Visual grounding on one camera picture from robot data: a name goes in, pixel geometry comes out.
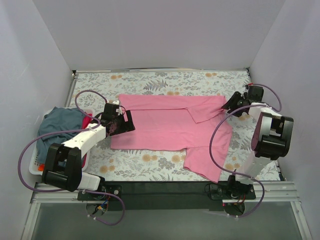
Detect grey blue t shirt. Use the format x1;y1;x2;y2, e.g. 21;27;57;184
36;107;85;158

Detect magenta shirt in basket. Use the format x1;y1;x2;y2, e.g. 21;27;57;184
81;113;93;129

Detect floral patterned table mat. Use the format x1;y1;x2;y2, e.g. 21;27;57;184
67;70;256;181

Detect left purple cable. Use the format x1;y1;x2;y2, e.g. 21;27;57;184
18;89;126;227

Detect white laundry basket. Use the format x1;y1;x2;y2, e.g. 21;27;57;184
29;107;96;176

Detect orange garment in basket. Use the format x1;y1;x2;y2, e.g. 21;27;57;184
37;164;45;172

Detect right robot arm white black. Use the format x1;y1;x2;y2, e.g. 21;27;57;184
218;83;294;199

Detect pink t shirt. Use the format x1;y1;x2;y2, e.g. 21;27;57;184
110;94;233;183

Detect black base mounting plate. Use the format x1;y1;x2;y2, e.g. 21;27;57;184
77;181;256;211

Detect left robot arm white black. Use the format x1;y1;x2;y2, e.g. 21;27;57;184
41;102;135;200

